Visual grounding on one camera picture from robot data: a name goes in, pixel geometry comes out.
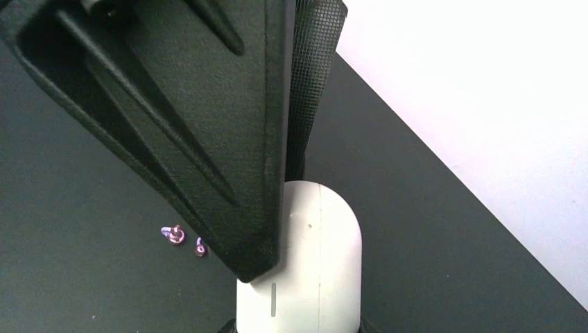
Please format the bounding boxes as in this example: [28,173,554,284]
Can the white earbud charging case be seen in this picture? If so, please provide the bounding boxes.
[236,180,362,332]

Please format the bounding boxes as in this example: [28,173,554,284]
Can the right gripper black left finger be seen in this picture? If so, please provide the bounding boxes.
[1,1,287,282]

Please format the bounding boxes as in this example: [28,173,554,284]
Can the purple earbud one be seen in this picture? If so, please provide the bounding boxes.
[160,225,185,246]
[194,237,208,257]

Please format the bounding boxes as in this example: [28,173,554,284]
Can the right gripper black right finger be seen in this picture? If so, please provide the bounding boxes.
[285,0,348,182]

